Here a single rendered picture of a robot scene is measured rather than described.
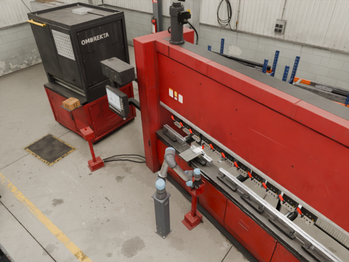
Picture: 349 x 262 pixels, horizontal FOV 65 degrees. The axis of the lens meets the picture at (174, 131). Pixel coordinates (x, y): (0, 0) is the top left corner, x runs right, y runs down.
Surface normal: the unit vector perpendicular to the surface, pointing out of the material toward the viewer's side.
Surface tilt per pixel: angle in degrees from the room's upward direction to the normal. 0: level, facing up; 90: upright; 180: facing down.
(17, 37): 90
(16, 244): 0
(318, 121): 90
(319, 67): 90
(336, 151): 90
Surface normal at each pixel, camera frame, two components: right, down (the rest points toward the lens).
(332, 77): -0.62, 0.47
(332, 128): -0.80, 0.37
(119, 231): -0.01, -0.80
